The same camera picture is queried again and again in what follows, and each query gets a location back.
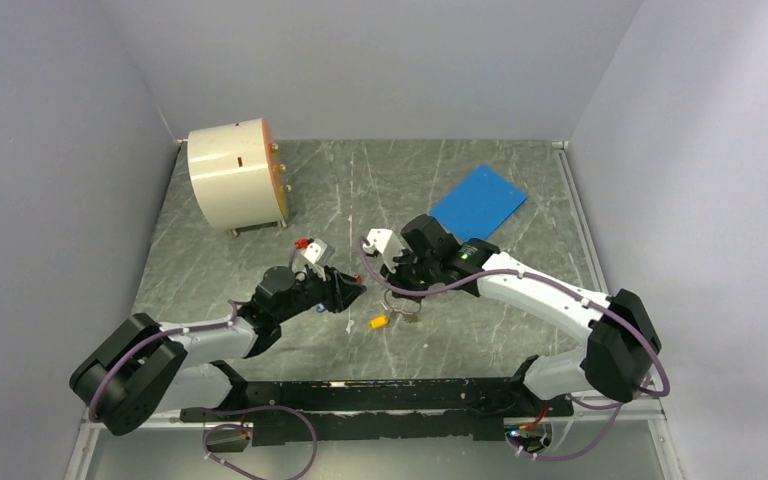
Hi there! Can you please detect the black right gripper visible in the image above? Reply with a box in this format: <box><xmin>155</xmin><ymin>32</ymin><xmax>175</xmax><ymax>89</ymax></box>
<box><xmin>381</xmin><ymin>245</ymin><xmax>441</xmax><ymax>303</ymax></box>

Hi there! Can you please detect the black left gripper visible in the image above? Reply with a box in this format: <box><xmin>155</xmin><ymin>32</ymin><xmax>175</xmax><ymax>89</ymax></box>
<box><xmin>275</xmin><ymin>262</ymin><xmax>366</xmax><ymax>323</ymax></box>

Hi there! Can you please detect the large metal keyring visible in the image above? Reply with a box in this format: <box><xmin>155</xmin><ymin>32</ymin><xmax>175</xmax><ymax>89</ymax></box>
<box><xmin>381</xmin><ymin>290</ymin><xmax>422</xmax><ymax>323</ymax></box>

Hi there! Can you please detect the yellow key tag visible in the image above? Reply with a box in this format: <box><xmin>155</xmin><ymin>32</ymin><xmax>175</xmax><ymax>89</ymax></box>
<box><xmin>367</xmin><ymin>315</ymin><xmax>390</xmax><ymax>330</ymax></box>

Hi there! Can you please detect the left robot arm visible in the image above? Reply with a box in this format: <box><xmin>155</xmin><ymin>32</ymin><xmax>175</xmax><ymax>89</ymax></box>
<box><xmin>68</xmin><ymin>266</ymin><xmax>366</xmax><ymax>436</ymax></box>

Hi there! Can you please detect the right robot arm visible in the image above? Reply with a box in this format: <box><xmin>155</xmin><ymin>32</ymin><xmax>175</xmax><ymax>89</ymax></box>
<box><xmin>361</xmin><ymin>214</ymin><xmax>669</xmax><ymax>415</ymax></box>

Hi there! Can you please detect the blue square mat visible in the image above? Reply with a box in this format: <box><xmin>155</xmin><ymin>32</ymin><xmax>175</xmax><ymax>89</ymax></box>
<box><xmin>429</xmin><ymin>165</ymin><xmax>527</xmax><ymax>242</ymax></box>

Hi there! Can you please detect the cream cylindrical drum device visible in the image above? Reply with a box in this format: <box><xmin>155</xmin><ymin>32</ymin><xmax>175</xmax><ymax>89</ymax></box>
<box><xmin>186</xmin><ymin>118</ymin><xmax>289</xmax><ymax>231</ymax></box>

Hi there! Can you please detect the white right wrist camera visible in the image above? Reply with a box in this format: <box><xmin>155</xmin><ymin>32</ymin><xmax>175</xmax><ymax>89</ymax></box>
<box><xmin>362</xmin><ymin>228</ymin><xmax>406</xmax><ymax>273</ymax></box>

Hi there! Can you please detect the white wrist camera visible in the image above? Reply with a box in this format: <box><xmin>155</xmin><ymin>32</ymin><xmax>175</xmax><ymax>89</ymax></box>
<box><xmin>362</xmin><ymin>228</ymin><xmax>406</xmax><ymax>273</ymax></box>
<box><xmin>301</xmin><ymin>238</ymin><xmax>335</xmax><ymax>280</ymax></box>

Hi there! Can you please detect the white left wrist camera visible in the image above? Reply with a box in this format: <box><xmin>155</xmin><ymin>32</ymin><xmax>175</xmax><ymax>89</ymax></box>
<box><xmin>301</xmin><ymin>238</ymin><xmax>335</xmax><ymax>280</ymax></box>

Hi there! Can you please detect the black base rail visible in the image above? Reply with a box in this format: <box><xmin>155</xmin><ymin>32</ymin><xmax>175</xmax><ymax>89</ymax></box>
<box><xmin>179</xmin><ymin>377</ymin><xmax>574</xmax><ymax>446</ymax></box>

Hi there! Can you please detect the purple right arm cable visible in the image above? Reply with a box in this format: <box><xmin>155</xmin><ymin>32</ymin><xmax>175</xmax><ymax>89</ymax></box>
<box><xmin>357</xmin><ymin>237</ymin><xmax>671</xmax><ymax>464</ymax></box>

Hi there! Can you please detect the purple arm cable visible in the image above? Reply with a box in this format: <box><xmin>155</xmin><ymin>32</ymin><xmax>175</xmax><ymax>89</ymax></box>
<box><xmin>87</xmin><ymin>241</ymin><xmax>319</xmax><ymax>480</ymax></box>
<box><xmin>357</xmin><ymin>237</ymin><xmax>671</xmax><ymax>464</ymax></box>

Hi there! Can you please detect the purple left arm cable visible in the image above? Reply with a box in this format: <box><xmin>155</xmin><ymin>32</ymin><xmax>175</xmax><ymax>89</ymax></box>
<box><xmin>87</xmin><ymin>241</ymin><xmax>319</xmax><ymax>480</ymax></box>

